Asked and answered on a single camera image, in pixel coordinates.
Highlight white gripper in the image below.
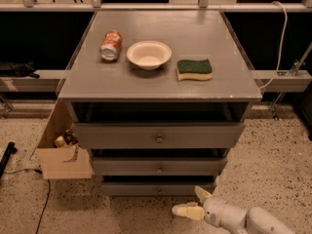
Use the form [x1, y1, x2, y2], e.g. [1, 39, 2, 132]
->
[172, 186, 227, 226]

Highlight grey bottom drawer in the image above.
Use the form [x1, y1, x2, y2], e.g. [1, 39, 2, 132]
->
[102, 182, 216, 196]

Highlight grey drawer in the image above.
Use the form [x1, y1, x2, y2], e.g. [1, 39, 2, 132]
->
[102, 182, 216, 196]
[73, 123, 245, 149]
[93, 157, 227, 176]

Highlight grey middle drawer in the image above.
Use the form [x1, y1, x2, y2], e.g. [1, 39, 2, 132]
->
[93, 157, 227, 176]

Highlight grey drawer cabinet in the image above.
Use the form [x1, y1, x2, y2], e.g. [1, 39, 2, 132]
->
[58, 10, 261, 184]

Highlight grey top drawer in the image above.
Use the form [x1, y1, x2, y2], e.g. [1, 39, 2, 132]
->
[73, 123, 245, 149]

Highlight green yellow sponge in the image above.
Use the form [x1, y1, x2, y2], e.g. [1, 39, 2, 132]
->
[176, 58, 213, 81]

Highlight items inside cardboard box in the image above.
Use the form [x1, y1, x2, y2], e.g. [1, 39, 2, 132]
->
[54, 128, 79, 148]

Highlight cardboard box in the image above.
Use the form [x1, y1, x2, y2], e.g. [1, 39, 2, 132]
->
[36, 101, 94, 179]

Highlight white paper bowl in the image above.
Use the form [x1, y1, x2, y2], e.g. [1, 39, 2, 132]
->
[127, 41, 172, 70]

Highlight orange soda can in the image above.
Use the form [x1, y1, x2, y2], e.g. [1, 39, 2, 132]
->
[100, 30, 123, 61]

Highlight black object on floor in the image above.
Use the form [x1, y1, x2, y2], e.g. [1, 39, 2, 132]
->
[0, 141, 18, 178]

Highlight black item on shelf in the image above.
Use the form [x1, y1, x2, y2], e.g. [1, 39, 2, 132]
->
[0, 61, 40, 79]

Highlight black floor cable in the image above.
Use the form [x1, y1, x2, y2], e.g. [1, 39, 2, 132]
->
[2, 168, 52, 234]

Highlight metal frame rail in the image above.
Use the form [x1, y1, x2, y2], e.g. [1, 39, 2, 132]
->
[0, 2, 312, 13]

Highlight white hanging cable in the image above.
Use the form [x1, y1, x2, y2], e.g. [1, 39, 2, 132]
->
[258, 0, 290, 91]

